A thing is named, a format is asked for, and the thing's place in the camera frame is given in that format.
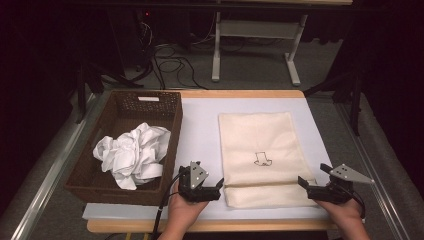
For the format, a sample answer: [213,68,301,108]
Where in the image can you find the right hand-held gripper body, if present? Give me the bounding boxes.
[306,163,375,205]

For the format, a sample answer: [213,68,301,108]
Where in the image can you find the cream drawstring laundry bag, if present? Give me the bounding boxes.
[218,111,318,209]

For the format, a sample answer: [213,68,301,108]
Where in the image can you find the white garment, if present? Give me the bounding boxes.
[92,122,172,191]

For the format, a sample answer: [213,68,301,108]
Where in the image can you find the brown woven basket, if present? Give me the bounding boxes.
[63,89,184,207]

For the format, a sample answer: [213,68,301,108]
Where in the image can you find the person's left hand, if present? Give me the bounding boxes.
[166,182,210,235]

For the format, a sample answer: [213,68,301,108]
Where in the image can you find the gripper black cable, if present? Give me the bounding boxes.
[151,171,186,240]
[336,186,367,219]

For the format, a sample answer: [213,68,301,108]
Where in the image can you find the aluminium rail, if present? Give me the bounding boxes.
[334,99,411,240]
[9,93,101,240]

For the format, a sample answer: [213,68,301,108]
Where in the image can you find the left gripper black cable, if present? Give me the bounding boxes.
[151,171,186,240]

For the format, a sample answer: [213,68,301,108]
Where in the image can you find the black computer tower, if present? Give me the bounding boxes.
[133,8,158,73]

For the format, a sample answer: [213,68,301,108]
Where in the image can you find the black floor cables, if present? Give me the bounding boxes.
[151,43,209,91]

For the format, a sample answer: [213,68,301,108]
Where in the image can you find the person's right hand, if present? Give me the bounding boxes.
[314,197,364,228]

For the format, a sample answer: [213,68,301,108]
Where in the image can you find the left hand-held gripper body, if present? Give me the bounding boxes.
[178,161,216,203]

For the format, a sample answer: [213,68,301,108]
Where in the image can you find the white table mat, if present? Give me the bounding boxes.
[81,96,334,221]

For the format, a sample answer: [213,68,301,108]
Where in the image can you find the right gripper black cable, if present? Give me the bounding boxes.
[336,186,367,219]

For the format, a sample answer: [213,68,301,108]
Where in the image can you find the black tripod stand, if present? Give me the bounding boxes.
[74,61,144,124]
[303,71,364,136]

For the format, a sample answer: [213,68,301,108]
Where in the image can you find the white desk frame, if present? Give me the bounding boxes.
[211,11,309,87]

